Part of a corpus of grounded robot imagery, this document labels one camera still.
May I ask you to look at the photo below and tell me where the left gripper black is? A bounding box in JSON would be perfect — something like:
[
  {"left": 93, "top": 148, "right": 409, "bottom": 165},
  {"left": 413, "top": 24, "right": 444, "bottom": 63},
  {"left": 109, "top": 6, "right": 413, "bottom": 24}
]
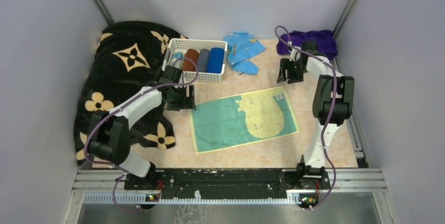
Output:
[{"left": 167, "top": 84, "right": 196, "bottom": 111}]

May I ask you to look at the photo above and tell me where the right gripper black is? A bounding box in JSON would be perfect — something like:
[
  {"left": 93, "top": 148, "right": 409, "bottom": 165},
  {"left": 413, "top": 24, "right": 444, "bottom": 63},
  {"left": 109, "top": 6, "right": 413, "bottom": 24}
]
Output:
[{"left": 277, "top": 58, "right": 308, "bottom": 84}]

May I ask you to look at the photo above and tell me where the yellow green towel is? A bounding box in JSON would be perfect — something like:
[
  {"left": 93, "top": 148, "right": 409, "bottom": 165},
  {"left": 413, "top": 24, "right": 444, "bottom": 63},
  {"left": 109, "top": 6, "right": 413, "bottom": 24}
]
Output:
[{"left": 190, "top": 86, "right": 300, "bottom": 154}]

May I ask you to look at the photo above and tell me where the royal blue towel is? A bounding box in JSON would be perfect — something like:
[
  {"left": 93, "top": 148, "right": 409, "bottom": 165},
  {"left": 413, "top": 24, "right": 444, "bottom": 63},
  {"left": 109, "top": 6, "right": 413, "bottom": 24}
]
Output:
[{"left": 206, "top": 48, "right": 225, "bottom": 74}]

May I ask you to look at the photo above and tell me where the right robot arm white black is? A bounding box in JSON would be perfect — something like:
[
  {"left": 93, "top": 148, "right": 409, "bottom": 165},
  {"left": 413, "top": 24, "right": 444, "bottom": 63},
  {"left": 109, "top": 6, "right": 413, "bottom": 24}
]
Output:
[{"left": 277, "top": 40, "right": 355, "bottom": 188}]

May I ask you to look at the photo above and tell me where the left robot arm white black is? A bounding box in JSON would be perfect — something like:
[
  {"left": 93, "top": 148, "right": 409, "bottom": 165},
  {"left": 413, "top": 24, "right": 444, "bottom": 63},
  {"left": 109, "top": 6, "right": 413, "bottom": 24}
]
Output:
[{"left": 83, "top": 66, "right": 196, "bottom": 189}]

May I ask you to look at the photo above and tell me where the brown rolled towel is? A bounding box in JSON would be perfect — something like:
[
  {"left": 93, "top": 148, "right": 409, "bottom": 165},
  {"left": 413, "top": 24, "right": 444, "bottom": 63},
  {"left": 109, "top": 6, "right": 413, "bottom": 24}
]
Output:
[{"left": 182, "top": 49, "right": 199, "bottom": 71}]

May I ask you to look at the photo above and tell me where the white blue patterned rolled towel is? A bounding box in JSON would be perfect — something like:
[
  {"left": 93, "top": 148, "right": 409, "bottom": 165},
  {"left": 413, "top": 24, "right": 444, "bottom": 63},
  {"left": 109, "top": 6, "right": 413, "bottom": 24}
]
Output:
[{"left": 168, "top": 50, "right": 185, "bottom": 69}]

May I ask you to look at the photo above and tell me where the purple towel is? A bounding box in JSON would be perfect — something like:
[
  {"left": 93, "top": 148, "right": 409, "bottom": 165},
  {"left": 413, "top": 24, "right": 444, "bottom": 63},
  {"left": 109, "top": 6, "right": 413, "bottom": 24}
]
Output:
[{"left": 280, "top": 30, "right": 338, "bottom": 60}]

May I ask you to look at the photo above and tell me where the grey rolled towel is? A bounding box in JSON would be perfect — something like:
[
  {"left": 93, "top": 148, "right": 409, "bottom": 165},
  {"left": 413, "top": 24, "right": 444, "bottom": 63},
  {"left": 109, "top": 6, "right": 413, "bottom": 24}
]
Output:
[{"left": 196, "top": 49, "right": 210, "bottom": 72}]

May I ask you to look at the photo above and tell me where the light blue patterned towel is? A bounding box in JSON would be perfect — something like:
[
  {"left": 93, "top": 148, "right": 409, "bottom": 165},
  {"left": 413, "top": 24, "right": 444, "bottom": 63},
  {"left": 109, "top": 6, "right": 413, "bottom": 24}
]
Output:
[{"left": 223, "top": 31, "right": 266, "bottom": 75}]

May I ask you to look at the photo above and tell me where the black floral blanket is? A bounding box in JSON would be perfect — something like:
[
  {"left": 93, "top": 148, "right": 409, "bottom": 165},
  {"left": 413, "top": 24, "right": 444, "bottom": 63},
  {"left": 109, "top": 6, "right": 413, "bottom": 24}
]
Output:
[{"left": 73, "top": 21, "right": 185, "bottom": 166}]

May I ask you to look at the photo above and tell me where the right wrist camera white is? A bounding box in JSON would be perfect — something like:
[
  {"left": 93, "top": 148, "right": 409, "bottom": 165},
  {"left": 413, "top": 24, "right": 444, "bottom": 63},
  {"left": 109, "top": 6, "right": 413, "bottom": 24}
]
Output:
[{"left": 289, "top": 47, "right": 301, "bottom": 62}]

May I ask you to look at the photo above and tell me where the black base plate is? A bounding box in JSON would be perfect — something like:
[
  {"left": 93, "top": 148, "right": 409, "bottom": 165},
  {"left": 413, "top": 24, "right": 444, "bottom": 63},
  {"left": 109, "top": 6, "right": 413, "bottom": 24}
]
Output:
[{"left": 124, "top": 168, "right": 331, "bottom": 200}]

